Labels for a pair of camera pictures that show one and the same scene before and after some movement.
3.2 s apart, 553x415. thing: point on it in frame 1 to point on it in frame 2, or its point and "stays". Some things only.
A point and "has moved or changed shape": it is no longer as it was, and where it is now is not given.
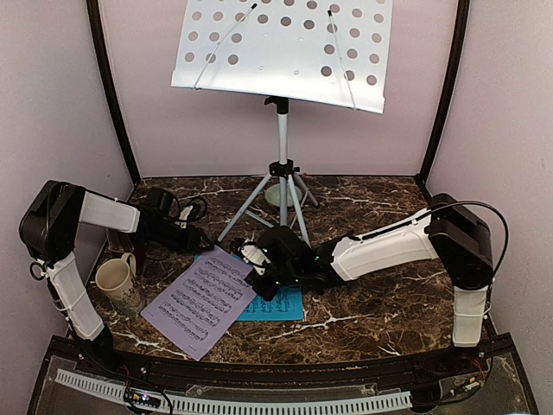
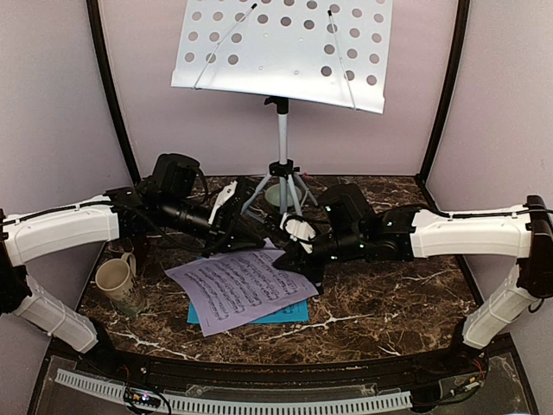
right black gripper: [254, 281] to [295, 255]
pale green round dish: [273, 195] stays
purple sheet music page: [200, 305] has moved or changed shape
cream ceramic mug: [114, 276] stays
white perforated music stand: [329, 52] stays
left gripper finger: [203, 244] to [237, 242]
